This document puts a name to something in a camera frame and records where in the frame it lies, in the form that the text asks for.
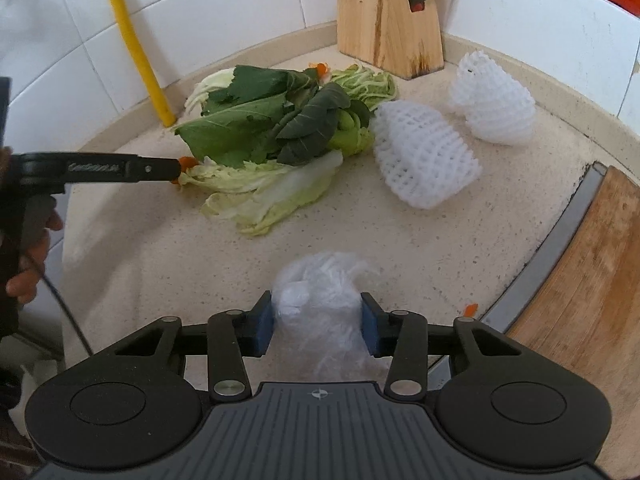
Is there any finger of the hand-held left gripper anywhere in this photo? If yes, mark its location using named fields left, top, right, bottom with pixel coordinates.
left=127, top=156, right=182, bottom=184

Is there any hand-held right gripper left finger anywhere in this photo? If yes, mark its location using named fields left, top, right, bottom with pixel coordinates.
left=107, top=290, right=274, bottom=404

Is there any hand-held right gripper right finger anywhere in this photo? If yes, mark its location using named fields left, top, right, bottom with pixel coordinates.
left=360, top=292, right=527, bottom=403

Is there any clear bag with blue stripe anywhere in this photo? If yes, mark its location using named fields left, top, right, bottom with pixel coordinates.
left=272, top=251, right=396, bottom=386

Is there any pale napa cabbage leaf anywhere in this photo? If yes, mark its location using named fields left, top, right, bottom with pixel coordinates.
left=177, top=150, right=346, bottom=237

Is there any white foam fruit net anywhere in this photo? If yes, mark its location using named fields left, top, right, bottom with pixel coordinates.
left=447, top=51, right=536, bottom=146
left=372, top=100, right=483, bottom=211

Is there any person's left hand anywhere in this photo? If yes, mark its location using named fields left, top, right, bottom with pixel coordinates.
left=6, top=210, right=64, bottom=304

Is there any large dark green leaf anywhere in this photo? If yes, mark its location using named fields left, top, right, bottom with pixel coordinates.
left=172, top=65, right=301, bottom=168

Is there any yellow pipe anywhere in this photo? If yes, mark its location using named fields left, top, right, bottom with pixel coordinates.
left=96, top=0, right=177, bottom=128

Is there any grey metal strip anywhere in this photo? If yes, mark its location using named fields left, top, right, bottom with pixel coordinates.
left=425, top=161, right=608, bottom=391

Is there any wooden cutting board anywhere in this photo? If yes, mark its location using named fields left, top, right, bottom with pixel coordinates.
left=505, top=165, right=640, bottom=411

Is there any shredded light green cabbage leaf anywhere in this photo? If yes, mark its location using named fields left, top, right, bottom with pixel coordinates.
left=327, top=64, right=400, bottom=111

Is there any wooden knife block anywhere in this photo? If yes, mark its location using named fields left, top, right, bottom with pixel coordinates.
left=336, top=0, right=445, bottom=80

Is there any black cable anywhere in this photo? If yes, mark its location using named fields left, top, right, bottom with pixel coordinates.
left=22, top=252, right=97, bottom=358

